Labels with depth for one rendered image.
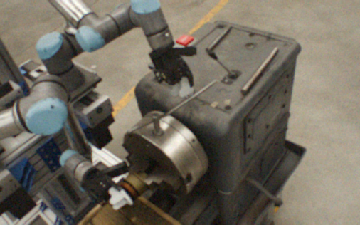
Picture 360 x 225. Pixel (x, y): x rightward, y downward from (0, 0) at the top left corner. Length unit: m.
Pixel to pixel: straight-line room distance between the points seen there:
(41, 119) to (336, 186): 1.98
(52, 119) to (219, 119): 0.53
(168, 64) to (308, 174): 1.72
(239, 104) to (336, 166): 1.57
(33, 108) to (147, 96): 0.42
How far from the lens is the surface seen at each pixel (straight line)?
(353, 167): 2.62
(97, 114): 1.48
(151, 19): 0.93
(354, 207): 2.44
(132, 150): 1.15
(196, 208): 1.33
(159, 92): 1.22
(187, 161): 1.09
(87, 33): 0.95
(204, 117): 1.10
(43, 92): 1.09
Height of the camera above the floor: 2.02
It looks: 44 degrees down
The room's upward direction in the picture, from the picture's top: 11 degrees counter-clockwise
